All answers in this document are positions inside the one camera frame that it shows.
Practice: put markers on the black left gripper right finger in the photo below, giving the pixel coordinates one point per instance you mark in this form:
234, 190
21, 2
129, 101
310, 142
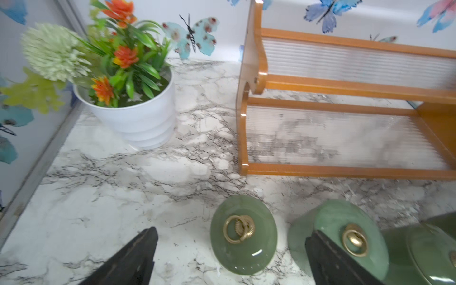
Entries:
330, 265

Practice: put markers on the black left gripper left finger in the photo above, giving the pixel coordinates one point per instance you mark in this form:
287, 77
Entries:
131, 265

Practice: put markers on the green canister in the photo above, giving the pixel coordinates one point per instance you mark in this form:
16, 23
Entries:
422, 254
348, 227
243, 235
446, 222

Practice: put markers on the wooden three-tier shelf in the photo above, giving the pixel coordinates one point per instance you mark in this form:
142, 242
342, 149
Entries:
348, 89

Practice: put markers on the white potted flower plant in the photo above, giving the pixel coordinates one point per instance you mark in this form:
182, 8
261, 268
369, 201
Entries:
119, 70

